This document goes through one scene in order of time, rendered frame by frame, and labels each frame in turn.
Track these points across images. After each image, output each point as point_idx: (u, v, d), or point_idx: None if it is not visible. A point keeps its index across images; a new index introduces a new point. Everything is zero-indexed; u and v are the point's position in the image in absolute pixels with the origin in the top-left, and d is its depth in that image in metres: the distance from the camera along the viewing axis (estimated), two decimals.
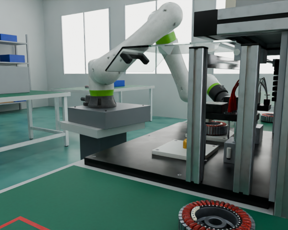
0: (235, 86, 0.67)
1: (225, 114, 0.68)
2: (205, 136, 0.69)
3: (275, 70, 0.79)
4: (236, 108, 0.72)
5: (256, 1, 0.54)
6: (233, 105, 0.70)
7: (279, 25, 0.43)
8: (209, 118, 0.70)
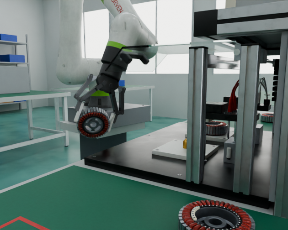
0: (235, 86, 0.67)
1: (225, 114, 0.68)
2: (205, 136, 0.69)
3: (275, 70, 0.79)
4: (236, 108, 0.72)
5: (256, 1, 0.54)
6: (233, 105, 0.70)
7: (279, 25, 0.43)
8: (209, 118, 0.70)
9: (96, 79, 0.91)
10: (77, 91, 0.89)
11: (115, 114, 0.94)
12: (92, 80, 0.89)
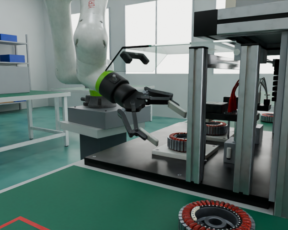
0: (235, 86, 0.67)
1: (225, 114, 0.68)
2: (205, 136, 0.69)
3: (275, 70, 0.79)
4: (236, 108, 0.72)
5: (256, 1, 0.54)
6: (233, 105, 0.70)
7: (279, 25, 0.43)
8: (209, 118, 0.70)
9: (143, 95, 0.88)
10: (166, 94, 0.87)
11: None
12: (147, 95, 0.89)
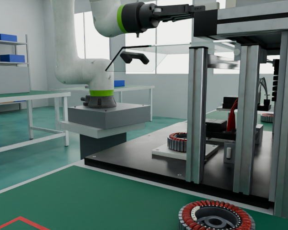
0: (234, 106, 0.68)
1: (224, 133, 0.69)
2: (205, 136, 0.69)
3: (275, 70, 0.79)
4: (235, 126, 0.73)
5: (256, 1, 0.54)
6: (232, 123, 0.71)
7: (279, 25, 0.43)
8: (208, 137, 0.71)
9: None
10: (180, 7, 0.74)
11: (196, 6, 0.76)
12: (160, 7, 0.77)
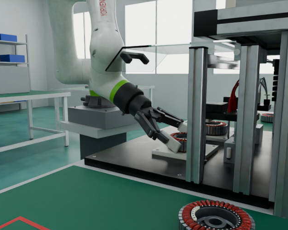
0: (235, 86, 0.67)
1: (225, 114, 0.68)
2: (205, 136, 0.69)
3: (275, 70, 0.79)
4: (236, 108, 0.72)
5: (256, 1, 0.54)
6: (233, 105, 0.70)
7: (279, 25, 0.43)
8: (209, 118, 0.70)
9: (143, 114, 0.80)
10: (147, 128, 0.74)
11: (182, 122, 0.86)
12: (143, 114, 0.79)
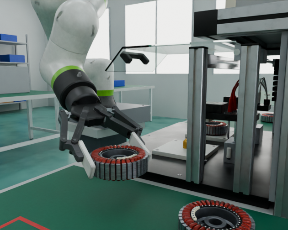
0: (235, 86, 0.67)
1: (225, 114, 0.68)
2: (205, 136, 0.69)
3: (275, 70, 0.79)
4: (236, 108, 0.72)
5: (256, 1, 0.54)
6: (233, 105, 0.70)
7: (279, 25, 0.43)
8: (209, 118, 0.70)
9: (72, 114, 0.57)
10: (60, 136, 0.50)
11: (135, 132, 0.56)
12: (67, 114, 0.55)
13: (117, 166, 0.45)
